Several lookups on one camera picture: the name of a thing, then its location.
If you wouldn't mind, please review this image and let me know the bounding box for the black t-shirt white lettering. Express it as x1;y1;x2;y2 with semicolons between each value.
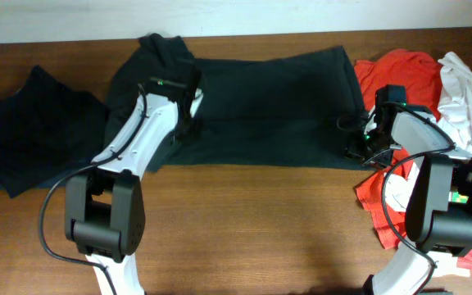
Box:
104;34;365;170

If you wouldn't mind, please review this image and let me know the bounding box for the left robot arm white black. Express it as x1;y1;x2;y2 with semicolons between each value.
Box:
65;71;203;294

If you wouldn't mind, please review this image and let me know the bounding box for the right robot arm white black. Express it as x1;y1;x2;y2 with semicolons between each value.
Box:
345;84;472;295

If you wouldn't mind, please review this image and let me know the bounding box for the red t-shirt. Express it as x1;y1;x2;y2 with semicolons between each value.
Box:
352;48;472;274

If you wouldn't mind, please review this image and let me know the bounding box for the white t-shirt pixel print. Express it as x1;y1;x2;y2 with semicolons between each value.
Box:
365;50;472;279

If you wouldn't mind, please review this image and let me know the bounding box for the folded black garment stack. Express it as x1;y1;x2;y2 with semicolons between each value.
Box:
0;66;108;197

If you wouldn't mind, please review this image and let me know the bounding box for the folded navy blue garment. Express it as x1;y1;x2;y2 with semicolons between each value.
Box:
0;172;68;190

